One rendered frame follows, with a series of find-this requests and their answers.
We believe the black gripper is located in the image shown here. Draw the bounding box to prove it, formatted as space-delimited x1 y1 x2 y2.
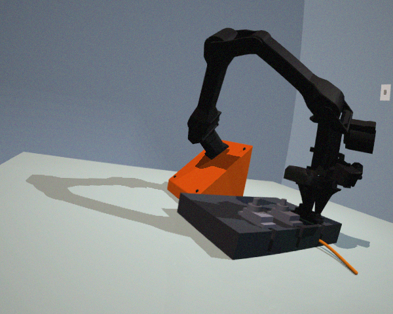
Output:
283 143 342 217

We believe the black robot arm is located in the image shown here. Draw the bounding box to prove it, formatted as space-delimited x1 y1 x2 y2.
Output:
187 27 376 187

